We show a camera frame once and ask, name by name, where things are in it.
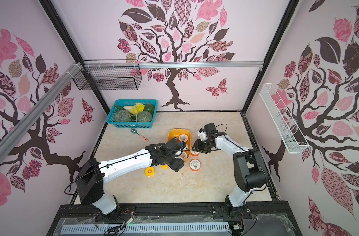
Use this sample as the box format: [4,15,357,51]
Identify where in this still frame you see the yellow plastic storage box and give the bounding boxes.
[168,129,191,162]

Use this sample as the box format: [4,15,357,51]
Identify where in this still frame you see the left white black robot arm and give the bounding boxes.
[75,138,186,215]

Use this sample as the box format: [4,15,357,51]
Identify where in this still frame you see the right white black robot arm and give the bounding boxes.
[192,123,268,217]

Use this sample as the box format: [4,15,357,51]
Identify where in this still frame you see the green pumpkin right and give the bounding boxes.
[137,111,153,123]

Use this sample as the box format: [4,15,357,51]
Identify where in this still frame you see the green pumpkin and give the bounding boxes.
[137,111,153,123]
[114,110,132,123]

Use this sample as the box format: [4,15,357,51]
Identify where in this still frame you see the green round fruit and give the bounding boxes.
[144,103,155,115]

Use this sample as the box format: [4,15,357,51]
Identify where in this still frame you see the yellow white vegetable toy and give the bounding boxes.
[123,103,145,115]

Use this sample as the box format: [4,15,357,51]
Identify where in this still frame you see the green pumpkin left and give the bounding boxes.
[114,110,132,123]

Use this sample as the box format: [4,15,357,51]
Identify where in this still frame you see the teal plastic basket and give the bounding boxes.
[106,99,158,129]

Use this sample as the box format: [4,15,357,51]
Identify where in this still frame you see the small spoon with red handle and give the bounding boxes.
[131,128,149,142]

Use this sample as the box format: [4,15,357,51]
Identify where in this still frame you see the white wire wall shelf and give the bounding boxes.
[259,83,310,154]

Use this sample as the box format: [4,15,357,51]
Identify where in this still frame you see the white slotted cable duct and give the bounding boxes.
[58,222,231,236]

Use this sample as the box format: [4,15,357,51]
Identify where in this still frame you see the aluminium rail on back wall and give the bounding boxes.
[83,60,264,69]

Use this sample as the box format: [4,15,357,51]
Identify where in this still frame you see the aluminium rail on wall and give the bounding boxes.
[0,63,82,163]
[83,60,264,69]

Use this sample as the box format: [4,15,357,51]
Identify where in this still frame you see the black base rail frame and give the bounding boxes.
[47,201,302,236]

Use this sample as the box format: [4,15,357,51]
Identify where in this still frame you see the black wire wall basket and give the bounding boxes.
[72,59,142,90]

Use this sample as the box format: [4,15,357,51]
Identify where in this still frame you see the aluminium rail on left wall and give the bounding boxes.
[0,63,82,163]

